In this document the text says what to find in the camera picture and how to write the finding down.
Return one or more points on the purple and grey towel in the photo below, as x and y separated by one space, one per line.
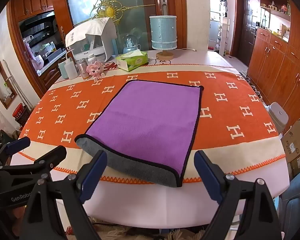
145 120

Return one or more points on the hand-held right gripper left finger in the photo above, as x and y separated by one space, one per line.
93 177

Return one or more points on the dark wooden door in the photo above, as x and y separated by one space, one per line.
248 30

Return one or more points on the black range hood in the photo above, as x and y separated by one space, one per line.
37 25

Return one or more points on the white shelf rack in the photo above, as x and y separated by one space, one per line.
223 36

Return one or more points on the white cloth cover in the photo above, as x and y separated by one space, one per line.
92 28

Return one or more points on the blue table lamp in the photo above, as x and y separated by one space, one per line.
163 32

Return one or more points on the snow globe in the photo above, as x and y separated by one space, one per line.
130 43

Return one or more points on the orange patterned blanket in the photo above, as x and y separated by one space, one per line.
230 110

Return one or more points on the green tissue box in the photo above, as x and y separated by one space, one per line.
132 63

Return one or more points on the grey plastic stool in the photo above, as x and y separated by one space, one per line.
277 116

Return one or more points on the wooden kitchen cabinets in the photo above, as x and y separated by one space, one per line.
33 2

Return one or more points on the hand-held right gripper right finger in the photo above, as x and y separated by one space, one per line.
208 177

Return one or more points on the pink toy figure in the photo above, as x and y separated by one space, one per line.
96 69

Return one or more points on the white plastic bottle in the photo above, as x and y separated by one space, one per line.
70 70

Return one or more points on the white countertop appliance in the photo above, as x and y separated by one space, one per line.
95 48

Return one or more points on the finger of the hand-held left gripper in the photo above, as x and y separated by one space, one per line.
17 143
51 155

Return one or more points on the small white bottle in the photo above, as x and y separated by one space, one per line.
91 58

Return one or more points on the wooden wall cabinet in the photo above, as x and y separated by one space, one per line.
282 67

